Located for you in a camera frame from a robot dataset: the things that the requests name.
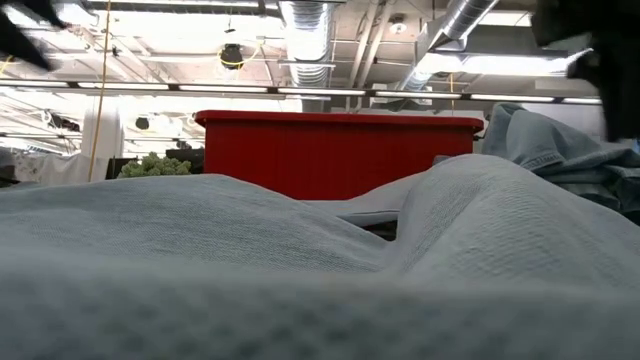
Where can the black round ceiling fixture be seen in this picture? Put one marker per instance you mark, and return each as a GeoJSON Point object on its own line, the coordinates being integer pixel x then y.
{"type": "Point", "coordinates": [231, 56]}

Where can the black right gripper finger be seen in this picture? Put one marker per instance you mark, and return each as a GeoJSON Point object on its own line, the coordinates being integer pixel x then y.
{"type": "Point", "coordinates": [622, 110]}

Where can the white cabinet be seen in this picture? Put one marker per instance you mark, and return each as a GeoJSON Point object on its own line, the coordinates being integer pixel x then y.
{"type": "Point", "coordinates": [102, 135]}

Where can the silver ventilation duct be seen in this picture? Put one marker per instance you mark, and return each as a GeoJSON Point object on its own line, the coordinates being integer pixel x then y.
{"type": "Point", "coordinates": [465, 20]}
{"type": "Point", "coordinates": [307, 40]}

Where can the red plastic laundry bin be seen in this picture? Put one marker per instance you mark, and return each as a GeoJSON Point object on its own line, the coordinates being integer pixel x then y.
{"type": "Point", "coordinates": [330, 155]}

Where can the light blue denim shirt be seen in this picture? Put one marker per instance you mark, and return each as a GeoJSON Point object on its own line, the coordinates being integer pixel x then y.
{"type": "Point", "coordinates": [250, 250]}

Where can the green potted plant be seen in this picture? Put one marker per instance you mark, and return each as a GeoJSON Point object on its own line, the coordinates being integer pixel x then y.
{"type": "Point", "coordinates": [155, 167]}

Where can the long ceiling light bar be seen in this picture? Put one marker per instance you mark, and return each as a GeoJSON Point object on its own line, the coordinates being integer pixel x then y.
{"type": "Point", "coordinates": [325, 91]}

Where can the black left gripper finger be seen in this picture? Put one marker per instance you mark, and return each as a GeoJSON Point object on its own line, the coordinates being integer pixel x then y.
{"type": "Point", "coordinates": [45, 10]}
{"type": "Point", "coordinates": [17, 42]}

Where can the white hanging cloth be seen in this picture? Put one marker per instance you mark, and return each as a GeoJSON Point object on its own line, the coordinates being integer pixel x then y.
{"type": "Point", "coordinates": [60, 170]}

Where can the blue white striped shirt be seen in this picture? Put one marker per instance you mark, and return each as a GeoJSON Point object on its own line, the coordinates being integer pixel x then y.
{"type": "Point", "coordinates": [617, 197]}

